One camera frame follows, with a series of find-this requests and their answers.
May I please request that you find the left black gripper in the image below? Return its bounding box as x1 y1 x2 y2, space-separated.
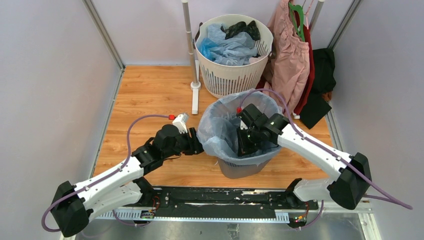
163 127 211 159

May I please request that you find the light blue plastic bag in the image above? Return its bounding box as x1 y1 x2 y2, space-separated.
196 90 282 165

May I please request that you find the grey mesh trash bin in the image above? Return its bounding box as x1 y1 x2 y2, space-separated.
217 159 271 179

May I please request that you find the white slotted laundry basket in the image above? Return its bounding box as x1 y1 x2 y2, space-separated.
194 14 274 98

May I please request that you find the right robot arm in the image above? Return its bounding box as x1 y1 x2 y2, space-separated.
236 104 372 210

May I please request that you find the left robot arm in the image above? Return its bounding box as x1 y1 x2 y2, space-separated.
50 124 204 237

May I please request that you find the white rack base foot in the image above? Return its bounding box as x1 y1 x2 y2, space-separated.
190 59 203 116

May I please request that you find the black garment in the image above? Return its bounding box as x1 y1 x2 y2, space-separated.
300 48 336 129

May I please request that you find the silver clothes rack pole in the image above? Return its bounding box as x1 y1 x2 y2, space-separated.
181 0 201 89

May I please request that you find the pink plastic bag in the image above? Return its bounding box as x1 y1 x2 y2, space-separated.
249 55 266 64

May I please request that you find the pink hanging garment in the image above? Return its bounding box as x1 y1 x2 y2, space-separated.
261 0 311 117

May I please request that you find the crumpled pale blue bag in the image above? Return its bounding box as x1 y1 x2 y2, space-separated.
206 23 258 67

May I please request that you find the bright blue plastic bag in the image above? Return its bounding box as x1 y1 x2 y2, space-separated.
198 37 218 62

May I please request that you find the black plastic bag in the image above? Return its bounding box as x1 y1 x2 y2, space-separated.
220 20 261 41

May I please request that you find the green clothes hanger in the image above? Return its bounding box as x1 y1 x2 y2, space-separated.
288 2 305 42

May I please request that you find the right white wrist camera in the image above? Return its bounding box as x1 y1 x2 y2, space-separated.
236 107 248 130

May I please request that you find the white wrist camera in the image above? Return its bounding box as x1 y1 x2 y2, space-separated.
236 107 248 130
168 113 189 134

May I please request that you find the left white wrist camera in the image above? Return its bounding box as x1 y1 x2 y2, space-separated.
168 113 189 134

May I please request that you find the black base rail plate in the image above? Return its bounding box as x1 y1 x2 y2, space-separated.
130 186 319 220

